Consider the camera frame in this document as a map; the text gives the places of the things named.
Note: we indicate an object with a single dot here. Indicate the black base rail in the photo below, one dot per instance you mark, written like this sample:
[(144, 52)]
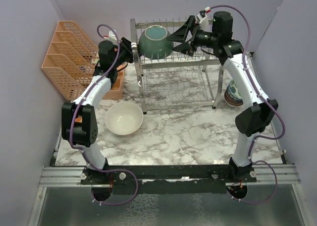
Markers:
[(166, 179)]

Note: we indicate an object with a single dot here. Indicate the large cream ceramic bowl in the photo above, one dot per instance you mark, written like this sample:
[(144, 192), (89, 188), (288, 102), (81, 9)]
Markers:
[(124, 118)]

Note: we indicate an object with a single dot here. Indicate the large teal ceramic bowl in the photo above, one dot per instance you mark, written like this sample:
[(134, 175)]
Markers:
[(153, 43)]

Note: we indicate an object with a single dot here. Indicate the orange plastic file organizer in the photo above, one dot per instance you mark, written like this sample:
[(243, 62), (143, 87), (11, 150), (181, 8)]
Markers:
[(67, 63)]

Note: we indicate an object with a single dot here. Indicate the green patterned small bowl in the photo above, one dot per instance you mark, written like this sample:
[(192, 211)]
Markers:
[(233, 91)]

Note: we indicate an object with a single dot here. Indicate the steel two-tier dish rack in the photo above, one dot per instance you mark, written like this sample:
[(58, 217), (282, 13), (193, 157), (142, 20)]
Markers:
[(177, 80)]

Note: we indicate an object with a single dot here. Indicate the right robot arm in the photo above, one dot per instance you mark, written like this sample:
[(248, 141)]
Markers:
[(259, 108)]

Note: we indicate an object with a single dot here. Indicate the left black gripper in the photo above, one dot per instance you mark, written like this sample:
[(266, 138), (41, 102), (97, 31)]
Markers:
[(127, 44)]

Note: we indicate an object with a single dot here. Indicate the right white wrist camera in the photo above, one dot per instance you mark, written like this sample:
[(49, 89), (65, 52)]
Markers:
[(202, 18)]

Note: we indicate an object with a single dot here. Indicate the green white box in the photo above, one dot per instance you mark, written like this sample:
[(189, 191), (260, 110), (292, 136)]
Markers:
[(94, 61)]

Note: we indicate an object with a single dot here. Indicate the aluminium frame rail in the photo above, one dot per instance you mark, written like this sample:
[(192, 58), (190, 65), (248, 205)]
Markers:
[(60, 177)]

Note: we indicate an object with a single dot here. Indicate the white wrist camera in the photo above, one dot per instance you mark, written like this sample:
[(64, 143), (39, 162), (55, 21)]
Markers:
[(111, 37), (202, 18)]

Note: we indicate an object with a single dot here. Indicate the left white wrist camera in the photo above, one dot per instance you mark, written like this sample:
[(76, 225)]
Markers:
[(111, 37)]

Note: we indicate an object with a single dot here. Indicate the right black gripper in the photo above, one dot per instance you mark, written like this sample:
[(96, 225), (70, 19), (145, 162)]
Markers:
[(180, 35)]

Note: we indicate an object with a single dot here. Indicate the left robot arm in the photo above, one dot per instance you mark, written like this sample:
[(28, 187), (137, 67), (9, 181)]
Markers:
[(78, 119)]

